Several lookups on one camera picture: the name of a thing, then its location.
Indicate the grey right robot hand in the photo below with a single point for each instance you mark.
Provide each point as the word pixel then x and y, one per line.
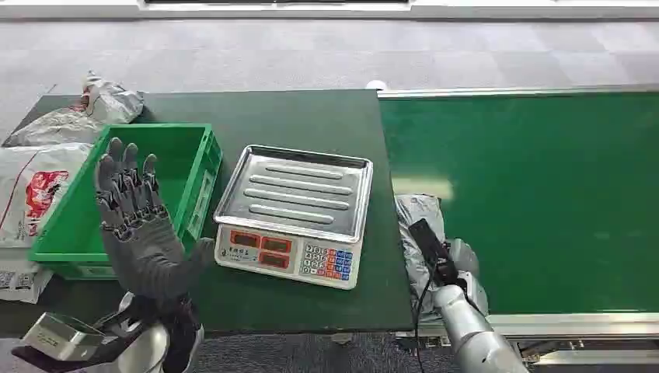
pixel 443 257

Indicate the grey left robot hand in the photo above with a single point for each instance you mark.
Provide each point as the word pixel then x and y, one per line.
pixel 141 247

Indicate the grey plastic parcel bag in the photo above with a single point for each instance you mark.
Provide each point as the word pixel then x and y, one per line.
pixel 419 216

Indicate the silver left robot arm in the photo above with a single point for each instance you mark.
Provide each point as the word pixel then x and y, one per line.
pixel 154 340

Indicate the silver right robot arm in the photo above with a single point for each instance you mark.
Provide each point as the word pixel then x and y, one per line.
pixel 473 334

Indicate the green plastic crate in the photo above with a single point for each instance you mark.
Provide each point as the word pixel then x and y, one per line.
pixel 129 206

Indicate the green conveyor belt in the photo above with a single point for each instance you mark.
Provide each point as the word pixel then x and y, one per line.
pixel 540 206

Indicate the white parcel with red print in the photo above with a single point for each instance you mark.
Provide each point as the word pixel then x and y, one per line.
pixel 36 195

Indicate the white parcel with barcode label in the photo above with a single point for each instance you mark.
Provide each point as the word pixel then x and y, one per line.
pixel 18 280

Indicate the flat grey parcel bag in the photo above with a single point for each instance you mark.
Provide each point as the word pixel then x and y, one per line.
pixel 54 128

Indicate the crumpled grey parcel bag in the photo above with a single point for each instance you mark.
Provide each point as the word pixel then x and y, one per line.
pixel 110 100

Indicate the white electronic weighing scale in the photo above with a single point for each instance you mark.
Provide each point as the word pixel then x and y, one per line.
pixel 296 206

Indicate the small white round object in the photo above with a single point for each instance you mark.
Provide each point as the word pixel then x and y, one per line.
pixel 376 85

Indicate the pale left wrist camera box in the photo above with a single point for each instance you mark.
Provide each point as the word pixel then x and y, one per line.
pixel 59 337

